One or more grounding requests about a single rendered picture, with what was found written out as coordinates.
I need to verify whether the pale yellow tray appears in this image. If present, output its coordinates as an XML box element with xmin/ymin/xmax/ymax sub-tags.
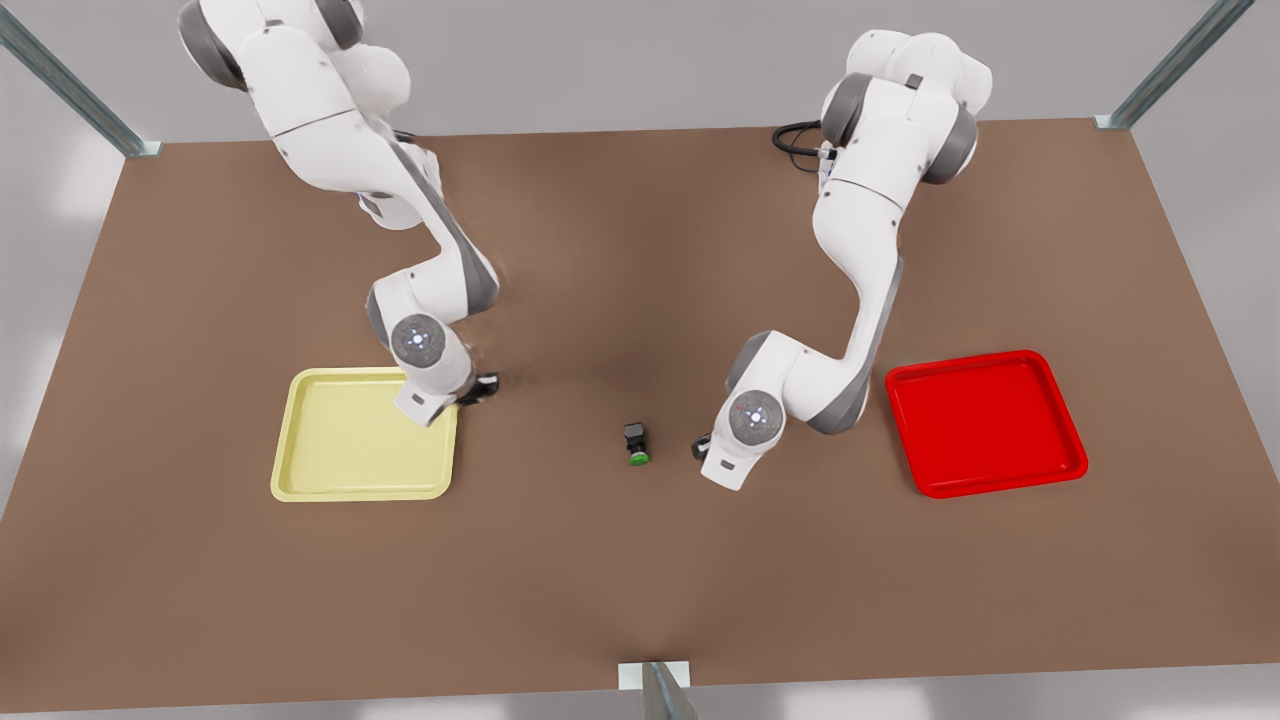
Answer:
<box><xmin>270</xmin><ymin>367</ymin><xmax>460</xmax><ymax>502</ymax></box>

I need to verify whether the red tray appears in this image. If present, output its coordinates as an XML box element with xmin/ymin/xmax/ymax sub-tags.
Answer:
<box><xmin>885</xmin><ymin>350</ymin><xmax>1089</xmax><ymax>499</ymax></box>

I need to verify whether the silver frame post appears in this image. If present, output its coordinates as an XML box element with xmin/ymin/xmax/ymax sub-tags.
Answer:
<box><xmin>1094</xmin><ymin>0</ymin><xmax>1257</xmax><ymax>132</ymax></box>
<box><xmin>618</xmin><ymin>660</ymin><xmax>701</xmax><ymax>720</ymax></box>
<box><xmin>0</xmin><ymin>5</ymin><xmax>163</xmax><ymax>159</ymax></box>

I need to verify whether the black cable loop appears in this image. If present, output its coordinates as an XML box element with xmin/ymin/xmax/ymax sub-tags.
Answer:
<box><xmin>771</xmin><ymin>121</ymin><xmax>827</xmax><ymax>175</ymax></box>

